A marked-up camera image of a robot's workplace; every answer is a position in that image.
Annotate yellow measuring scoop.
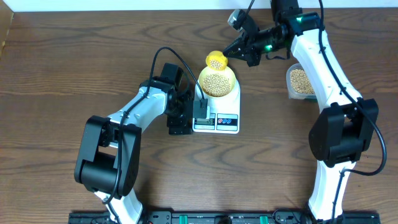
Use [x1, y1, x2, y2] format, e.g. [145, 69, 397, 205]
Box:
[205, 50, 228, 70]

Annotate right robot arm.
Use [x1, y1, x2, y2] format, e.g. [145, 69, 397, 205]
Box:
[223, 1, 380, 223]

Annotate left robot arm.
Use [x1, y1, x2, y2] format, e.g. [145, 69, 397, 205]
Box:
[74, 77, 193, 223]

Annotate soybeans in yellow bowl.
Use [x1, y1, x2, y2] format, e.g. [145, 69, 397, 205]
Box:
[202, 73, 231, 97]

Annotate yellow bowl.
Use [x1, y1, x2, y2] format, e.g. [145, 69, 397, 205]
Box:
[198, 67, 237, 97]

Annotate white digital kitchen scale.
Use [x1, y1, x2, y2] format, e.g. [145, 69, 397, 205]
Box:
[192, 78, 241, 134]

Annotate soybeans pile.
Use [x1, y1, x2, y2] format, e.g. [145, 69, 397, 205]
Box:
[290, 69, 315, 94]

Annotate clear plastic container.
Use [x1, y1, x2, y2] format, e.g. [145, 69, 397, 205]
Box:
[286, 63, 317, 101]

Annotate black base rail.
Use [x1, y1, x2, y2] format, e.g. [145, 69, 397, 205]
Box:
[67, 209, 381, 224]

